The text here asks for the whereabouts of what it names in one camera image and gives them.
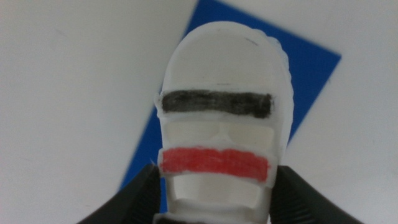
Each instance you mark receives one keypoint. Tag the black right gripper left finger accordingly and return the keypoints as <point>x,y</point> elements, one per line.
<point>136,199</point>

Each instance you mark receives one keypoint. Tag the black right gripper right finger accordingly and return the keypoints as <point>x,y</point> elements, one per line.
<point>295,202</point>

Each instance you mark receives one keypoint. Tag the white shoe black red stripes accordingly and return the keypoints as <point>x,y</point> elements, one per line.
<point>227,62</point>

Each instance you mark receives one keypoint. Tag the blue rectangular mat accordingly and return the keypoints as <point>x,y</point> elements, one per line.
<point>311,68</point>

